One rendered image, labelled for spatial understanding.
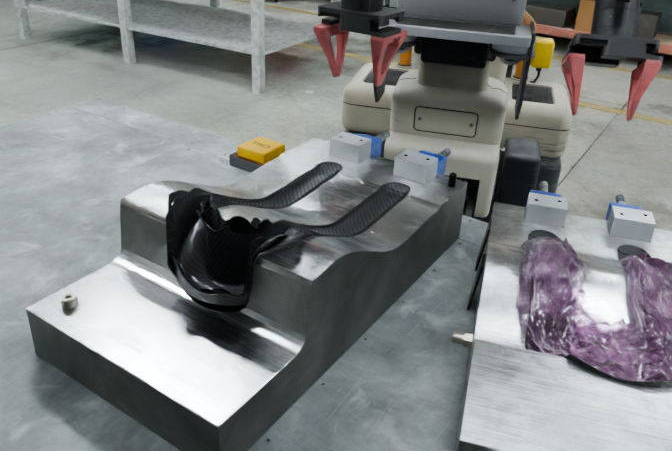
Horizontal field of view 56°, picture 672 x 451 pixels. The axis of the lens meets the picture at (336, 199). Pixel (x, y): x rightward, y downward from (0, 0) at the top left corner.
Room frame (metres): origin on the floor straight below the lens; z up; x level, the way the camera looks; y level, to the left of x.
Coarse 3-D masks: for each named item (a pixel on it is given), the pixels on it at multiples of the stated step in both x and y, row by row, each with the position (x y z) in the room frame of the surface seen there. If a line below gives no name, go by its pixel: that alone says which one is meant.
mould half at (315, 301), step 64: (256, 192) 0.74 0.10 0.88; (320, 192) 0.74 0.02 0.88; (448, 192) 0.75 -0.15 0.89; (128, 256) 0.59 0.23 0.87; (320, 256) 0.51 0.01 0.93; (384, 256) 0.59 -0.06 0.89; (64, 320) 0.49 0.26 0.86; (128, 320) 0.49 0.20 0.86; (192, 320) 0.50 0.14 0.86; (256, 320) 0.49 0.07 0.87; (320, 320) 0.49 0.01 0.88; (128, 384) 0.42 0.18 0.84; (192, 384) 0.41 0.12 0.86; (256, 384) 0.41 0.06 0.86; (192, 448) 0.38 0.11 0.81
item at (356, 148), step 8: (336, 136) 0.86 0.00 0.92; (344, 136) 0.87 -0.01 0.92; (352, 136) 0.87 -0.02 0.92; (360, 136) 0.87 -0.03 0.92; (368, 136) 0.90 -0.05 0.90; (376, 136) 0.93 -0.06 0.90; (384, 136) 0.94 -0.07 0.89; (336, 144) 0.85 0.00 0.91; (344, 144) 0.84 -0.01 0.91; (352, 144) 0.84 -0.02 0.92; (360, 144) 0.84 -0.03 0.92; (368, 144) 0.85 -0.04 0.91; (376, 144) 0.88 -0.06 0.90; (336, 152) 0.85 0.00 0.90; (344, 152) 0.84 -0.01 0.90; (352, 152) 0.84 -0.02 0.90; (360, 152) 0.83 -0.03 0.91; (368, 152) 0.85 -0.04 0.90; (376, 152) 0.88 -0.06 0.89; (352, 160) 0.83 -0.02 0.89; (360, 160) 0.84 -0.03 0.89
